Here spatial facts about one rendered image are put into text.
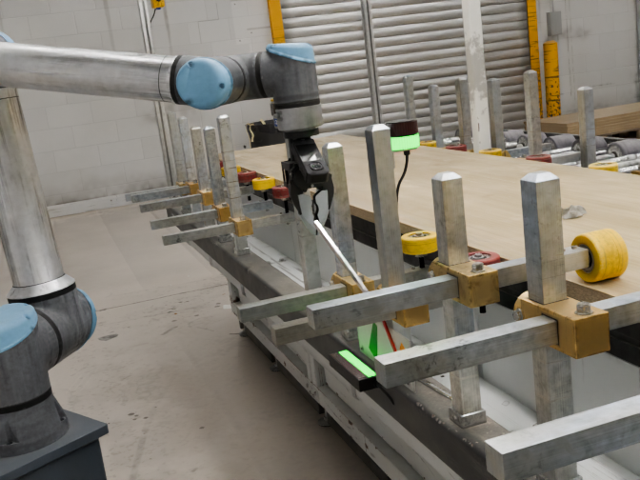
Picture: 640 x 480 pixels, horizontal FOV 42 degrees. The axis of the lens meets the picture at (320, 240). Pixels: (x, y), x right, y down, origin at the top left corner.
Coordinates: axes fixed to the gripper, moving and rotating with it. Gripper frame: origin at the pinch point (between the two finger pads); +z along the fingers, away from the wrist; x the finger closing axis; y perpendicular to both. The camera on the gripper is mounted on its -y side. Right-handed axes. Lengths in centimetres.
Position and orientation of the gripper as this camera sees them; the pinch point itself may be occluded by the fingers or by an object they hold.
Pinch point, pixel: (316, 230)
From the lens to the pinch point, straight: 166.7
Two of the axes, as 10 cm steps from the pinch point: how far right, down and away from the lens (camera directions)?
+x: -9.4, 1.9, -3.0
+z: 1.2, 9.7, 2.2
